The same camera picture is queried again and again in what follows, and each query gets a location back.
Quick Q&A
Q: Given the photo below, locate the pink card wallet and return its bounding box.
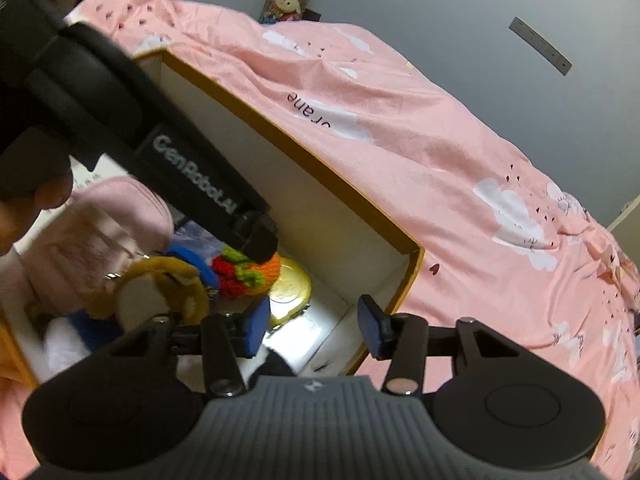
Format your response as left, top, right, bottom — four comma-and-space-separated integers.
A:
0, 177, 176, 322

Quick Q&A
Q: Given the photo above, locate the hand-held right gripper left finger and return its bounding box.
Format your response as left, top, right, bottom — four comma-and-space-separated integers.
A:
107, 297, 272, 397

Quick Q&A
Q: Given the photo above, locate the orange cardboard box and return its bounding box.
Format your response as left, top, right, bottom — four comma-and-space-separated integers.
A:
0, 47, 426, 392

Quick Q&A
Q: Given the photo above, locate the pink cloud-print bedsheet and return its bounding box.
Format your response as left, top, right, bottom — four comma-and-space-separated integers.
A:
0, 0, 640, 480

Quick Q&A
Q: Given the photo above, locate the illustrated card box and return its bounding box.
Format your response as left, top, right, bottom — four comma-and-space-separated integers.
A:
172, 222, 227, 252

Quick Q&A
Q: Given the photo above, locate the grey wall socket strip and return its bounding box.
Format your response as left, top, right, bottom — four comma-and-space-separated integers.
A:
508, 16, 573, 77

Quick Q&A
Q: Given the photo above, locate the yellow lion plush toy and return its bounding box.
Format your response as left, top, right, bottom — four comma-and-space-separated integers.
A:
92, 254, 211, 334

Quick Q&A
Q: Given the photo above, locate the person's left hand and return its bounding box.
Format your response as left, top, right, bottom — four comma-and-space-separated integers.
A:
0, 170, 74, 257

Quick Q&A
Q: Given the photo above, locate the knitted orange fruit toy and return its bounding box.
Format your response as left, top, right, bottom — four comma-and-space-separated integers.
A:
209, 244, 284, 301

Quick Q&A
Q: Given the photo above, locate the yellow tape measure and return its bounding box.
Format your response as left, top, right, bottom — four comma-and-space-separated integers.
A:
267, 257, 314, 329

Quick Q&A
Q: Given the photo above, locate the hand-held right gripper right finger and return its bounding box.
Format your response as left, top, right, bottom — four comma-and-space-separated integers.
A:
356, 295, 529, 396

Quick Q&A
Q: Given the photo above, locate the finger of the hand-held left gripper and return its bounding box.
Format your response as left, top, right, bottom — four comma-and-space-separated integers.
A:
227, 212, 280, 264

